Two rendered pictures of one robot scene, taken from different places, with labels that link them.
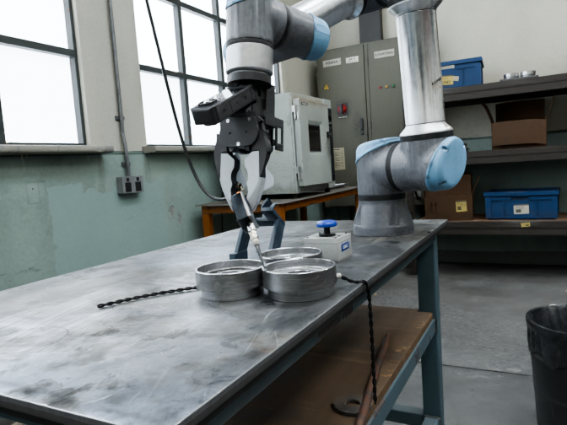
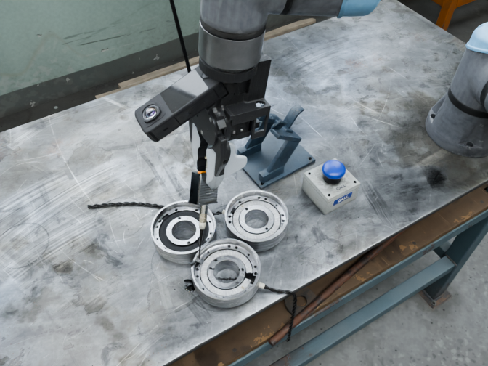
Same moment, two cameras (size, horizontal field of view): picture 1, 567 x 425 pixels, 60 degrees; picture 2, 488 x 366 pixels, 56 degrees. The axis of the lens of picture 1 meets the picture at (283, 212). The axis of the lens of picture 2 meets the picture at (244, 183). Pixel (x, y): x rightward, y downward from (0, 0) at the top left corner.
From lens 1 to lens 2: 65 cm
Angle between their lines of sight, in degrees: 52
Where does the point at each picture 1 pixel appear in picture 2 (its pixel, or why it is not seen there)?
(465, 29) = not seen: outside the picture
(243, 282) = (177, 258)
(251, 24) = (220, 12)
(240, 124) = (204, 117)
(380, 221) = (451, 133)
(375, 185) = (467, 94)
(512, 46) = not seen: outside the picture
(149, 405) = not seen: outside the picture
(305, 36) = (324, 9)
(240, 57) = (205, 51)
